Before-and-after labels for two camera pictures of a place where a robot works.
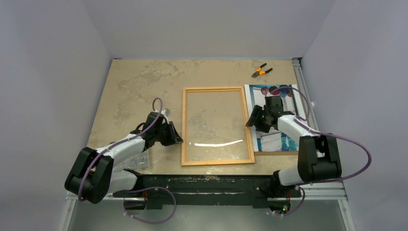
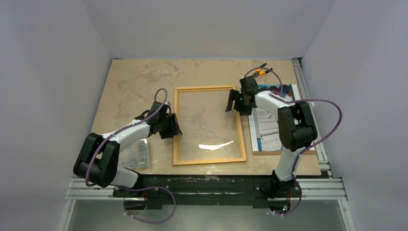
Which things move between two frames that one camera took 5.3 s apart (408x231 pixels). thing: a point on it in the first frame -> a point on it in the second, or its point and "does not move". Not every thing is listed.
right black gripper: (259, 118) -> (237, 102)
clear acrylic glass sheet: (215, 126) does not move
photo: (275, 143) does not move
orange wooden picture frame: (194, 163) -> (176, 161)
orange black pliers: (259, 72) does not move
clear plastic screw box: (140, 160) does not move
